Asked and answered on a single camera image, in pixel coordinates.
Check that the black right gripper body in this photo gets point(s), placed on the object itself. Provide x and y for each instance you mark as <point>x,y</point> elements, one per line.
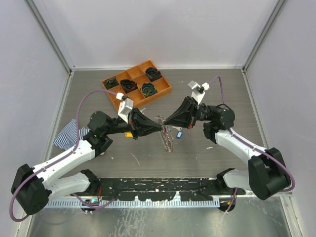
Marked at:
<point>205,112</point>

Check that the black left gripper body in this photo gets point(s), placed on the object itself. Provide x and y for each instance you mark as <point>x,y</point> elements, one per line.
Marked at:
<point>119,125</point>

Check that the key with yellow tag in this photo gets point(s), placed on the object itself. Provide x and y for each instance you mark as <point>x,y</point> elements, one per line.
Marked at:
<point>129,135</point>

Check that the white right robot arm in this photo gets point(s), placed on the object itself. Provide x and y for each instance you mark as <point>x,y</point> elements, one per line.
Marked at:
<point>266,172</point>

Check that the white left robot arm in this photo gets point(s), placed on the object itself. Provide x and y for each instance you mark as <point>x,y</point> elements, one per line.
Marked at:
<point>33,187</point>

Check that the blue yellow rolled tie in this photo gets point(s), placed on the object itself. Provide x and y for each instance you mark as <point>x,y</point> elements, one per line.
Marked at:
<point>148,89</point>

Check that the orange compartment tray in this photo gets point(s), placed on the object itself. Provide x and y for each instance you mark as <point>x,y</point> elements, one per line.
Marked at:
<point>142,83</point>

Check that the dark rolled tie far left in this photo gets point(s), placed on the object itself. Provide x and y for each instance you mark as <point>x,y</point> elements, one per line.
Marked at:
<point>110,83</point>

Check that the blue striped cloth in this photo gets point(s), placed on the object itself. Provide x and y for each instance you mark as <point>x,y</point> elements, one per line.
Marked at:
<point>67,137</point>

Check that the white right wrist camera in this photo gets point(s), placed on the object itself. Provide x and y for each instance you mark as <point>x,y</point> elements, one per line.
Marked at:
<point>198,91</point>

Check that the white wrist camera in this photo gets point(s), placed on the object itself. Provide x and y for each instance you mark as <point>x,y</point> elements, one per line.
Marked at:
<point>125,108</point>
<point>198,91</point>

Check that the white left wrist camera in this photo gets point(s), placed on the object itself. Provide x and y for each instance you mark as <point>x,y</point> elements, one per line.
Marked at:
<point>125,108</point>

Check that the black mounting base plate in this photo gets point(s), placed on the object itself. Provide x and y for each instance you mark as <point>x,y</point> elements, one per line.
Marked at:
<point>157,189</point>

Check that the slotted cable duct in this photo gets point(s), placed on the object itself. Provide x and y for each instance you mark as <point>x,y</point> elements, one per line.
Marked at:
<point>175,203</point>

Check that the left aluminium frame post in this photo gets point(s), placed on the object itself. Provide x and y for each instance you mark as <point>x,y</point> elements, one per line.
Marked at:
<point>42,17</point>

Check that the aluminium corner post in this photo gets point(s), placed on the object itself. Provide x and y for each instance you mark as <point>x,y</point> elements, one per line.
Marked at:
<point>277,9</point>

